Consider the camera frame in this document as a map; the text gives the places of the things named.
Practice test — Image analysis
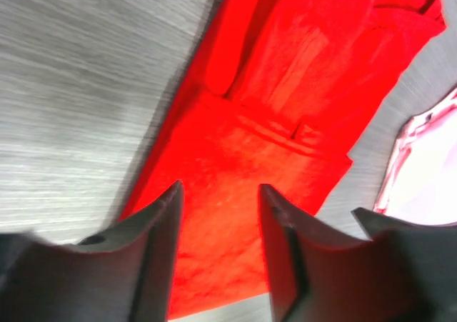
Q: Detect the red t-shirt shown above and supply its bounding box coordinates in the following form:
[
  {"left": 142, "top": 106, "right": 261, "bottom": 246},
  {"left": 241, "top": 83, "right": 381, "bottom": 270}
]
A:
[{"left": 124, "top": 0, "right": 446, "bottom": 318}]

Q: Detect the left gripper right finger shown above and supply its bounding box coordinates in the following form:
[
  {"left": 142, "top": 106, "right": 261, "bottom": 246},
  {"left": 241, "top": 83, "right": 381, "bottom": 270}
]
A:
[{"left": 259, "top": 184, "right": 456, "bottom": 321}]

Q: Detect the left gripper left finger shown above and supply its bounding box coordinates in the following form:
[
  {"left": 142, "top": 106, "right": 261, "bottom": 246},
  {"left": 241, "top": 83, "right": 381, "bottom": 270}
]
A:
[{"left": 1, "top": 182, "right": 184, "bottom": 321}]

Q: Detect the folded pink t-shirt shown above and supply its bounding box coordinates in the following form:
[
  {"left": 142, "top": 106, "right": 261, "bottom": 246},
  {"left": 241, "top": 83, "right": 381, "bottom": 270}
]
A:
[{"left": 373, "top": 89, "right": 456, "bottom": 226}]

